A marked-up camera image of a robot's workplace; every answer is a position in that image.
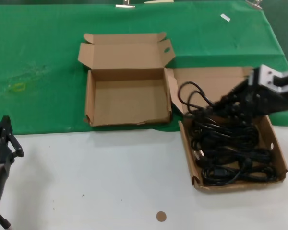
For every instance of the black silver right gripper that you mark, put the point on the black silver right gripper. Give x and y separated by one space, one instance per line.
271 100

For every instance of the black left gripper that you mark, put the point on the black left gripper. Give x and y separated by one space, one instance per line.
0 154

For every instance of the open brown cardboard box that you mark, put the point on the open brown cardboard box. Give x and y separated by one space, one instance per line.
218 76
129 103

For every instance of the white tape piece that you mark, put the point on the white tape piece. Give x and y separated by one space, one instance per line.
225 17

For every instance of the green table cloth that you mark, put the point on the green table cloth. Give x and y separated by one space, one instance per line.
38 48

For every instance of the silver binder clip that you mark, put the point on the silver binder clip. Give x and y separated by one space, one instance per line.
254 4
124 4

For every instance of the beige paper strip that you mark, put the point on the beige paper strip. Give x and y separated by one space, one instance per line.
158 1

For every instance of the brown round disc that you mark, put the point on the brown round disc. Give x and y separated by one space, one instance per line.
161 216

